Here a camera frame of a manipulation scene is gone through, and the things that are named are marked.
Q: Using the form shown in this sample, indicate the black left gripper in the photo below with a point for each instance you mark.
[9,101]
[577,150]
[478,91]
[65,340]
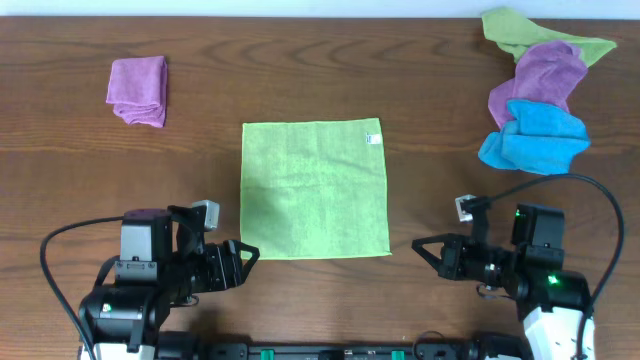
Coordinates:
[233,265]

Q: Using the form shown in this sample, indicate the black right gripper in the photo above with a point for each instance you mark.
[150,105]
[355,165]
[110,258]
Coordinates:
[451,263]

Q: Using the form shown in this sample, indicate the green microfiber cloth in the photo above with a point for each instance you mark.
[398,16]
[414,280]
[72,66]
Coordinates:
[314,190]

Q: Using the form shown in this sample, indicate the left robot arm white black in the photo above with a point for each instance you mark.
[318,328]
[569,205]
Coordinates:
[164,263]

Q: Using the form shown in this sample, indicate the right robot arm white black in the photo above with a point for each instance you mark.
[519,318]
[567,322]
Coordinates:
[551,303]

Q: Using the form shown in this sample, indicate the crumpled blue cloth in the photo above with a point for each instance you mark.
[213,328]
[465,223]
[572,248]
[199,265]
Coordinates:
[541,139]

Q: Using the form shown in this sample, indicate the folded purple cloth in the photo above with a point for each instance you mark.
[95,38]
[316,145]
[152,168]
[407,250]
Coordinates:
[137,90]

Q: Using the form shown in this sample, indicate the crumpled purple cloth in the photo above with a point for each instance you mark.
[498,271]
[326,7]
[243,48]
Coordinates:
[546,73]

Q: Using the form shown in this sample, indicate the crumpled green cloth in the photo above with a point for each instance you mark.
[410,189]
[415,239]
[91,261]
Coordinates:
[513,33]

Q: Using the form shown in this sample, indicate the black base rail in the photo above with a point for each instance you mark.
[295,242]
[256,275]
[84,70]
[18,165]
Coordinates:
[471,350]

